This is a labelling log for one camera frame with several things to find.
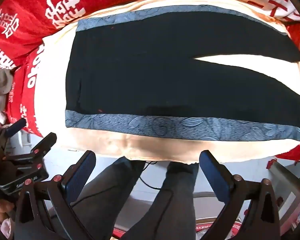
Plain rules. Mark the grey crumpled cloth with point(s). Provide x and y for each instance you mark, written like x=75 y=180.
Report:
x=0 y=85

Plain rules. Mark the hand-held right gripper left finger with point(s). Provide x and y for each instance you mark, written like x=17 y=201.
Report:
x=81 y=176

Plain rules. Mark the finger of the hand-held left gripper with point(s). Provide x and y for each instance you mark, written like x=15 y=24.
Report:
x=43 y=145
x=16 y=126

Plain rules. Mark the cream bed sheet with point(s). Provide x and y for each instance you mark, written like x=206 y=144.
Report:
x=152 y=147

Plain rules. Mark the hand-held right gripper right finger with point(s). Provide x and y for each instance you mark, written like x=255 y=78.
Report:
x=215 y=177

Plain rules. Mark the person's left hand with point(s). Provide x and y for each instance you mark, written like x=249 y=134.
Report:
x=3 y=210

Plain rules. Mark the bedside furniture frame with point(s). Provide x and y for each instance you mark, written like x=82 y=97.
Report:
x=287 y=180

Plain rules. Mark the person's right leg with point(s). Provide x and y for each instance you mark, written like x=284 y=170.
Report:
x=175 y=200

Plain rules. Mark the black underwear with grey waistband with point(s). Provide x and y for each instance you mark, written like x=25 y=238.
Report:
x=140 y=67

